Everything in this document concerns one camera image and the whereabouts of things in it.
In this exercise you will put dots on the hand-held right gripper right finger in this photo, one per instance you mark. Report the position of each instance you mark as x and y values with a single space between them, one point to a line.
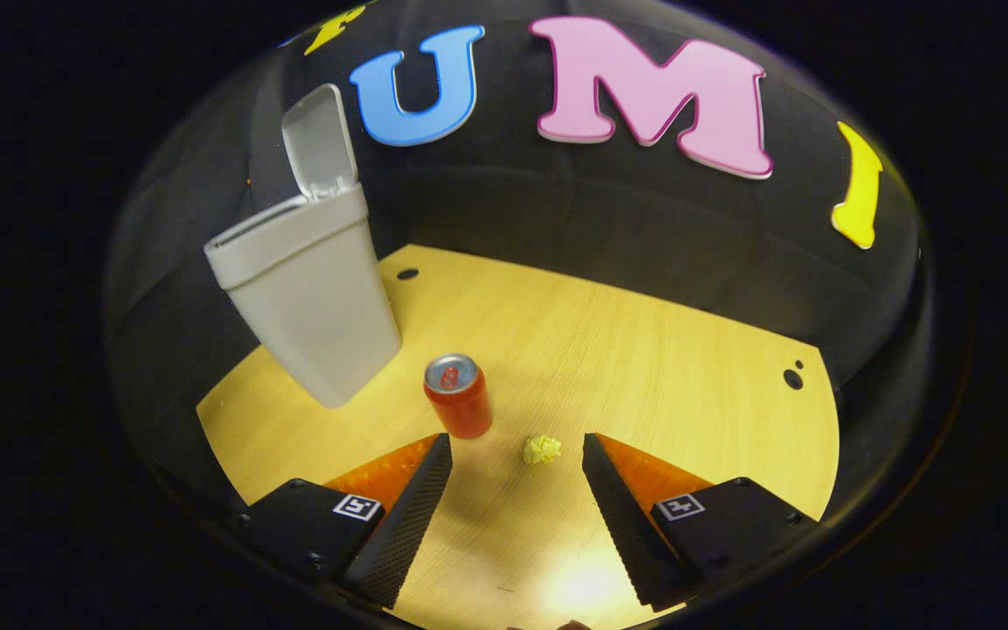
622 525

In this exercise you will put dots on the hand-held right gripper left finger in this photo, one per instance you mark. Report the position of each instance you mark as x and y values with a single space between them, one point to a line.
408 525

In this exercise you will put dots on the yellow paper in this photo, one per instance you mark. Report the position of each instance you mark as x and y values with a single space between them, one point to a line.
542 450

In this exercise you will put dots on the red pop can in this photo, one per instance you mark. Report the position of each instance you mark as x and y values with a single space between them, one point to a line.
460 407

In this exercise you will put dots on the white desktop garbage bin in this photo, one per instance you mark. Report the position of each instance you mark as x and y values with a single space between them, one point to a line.
320 297

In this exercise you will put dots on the wooden desktop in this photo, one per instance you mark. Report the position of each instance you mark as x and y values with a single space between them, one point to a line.
644 350

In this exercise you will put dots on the black backdrop cloth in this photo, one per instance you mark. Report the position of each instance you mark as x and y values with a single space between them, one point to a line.
504 192

